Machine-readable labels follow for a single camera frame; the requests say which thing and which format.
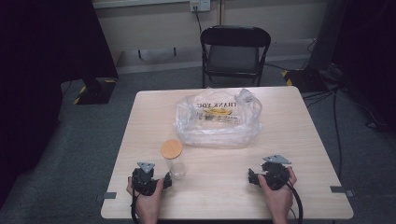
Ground glass jar with wooden lid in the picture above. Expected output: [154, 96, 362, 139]
[160, 138, 188, 181]

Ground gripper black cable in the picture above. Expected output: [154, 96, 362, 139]
[285, 180, 304, 224]
[130, 186, 140, 224]

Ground person's left hand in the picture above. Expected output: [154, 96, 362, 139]
[125, 175, 165, 219]

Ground black stand base striped tape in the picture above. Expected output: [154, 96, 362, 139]
[281, 67, 336, 93]
[72, 77, 119, 105]

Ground person's right hand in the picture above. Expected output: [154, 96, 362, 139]
[257, 166, 298, 219]

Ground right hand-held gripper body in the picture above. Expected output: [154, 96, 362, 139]
[260, 154, 293, 191]

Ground white wall socket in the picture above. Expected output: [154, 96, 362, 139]
[189, 0, 212, 13]

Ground black curtain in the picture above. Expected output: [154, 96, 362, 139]
[0, 0, 120, 208]
[330, 0, 396, 133]

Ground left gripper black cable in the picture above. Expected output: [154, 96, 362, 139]
[130, 186, 140, 224]

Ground black folding chair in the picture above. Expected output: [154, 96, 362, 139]
[199, 25, 272, 89]

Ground clear plastic bag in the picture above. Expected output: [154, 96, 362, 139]
[174, 87, 263, 149]

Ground black socket cable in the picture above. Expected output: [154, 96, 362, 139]
[193, 7, 204, 35]

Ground black floor cable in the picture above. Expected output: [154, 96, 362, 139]
[301, 84, 347, 183]

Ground grey upright post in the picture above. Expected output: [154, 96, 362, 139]
[307, 0, 349, 72]

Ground grey table bracket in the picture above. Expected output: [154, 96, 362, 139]
[95, 191, 118, 203]
[329, 185, 356, 198]

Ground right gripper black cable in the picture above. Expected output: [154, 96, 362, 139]
[285, 180, 304, 224]

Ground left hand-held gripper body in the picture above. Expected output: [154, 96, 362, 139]
[131, 161, 164, 197]

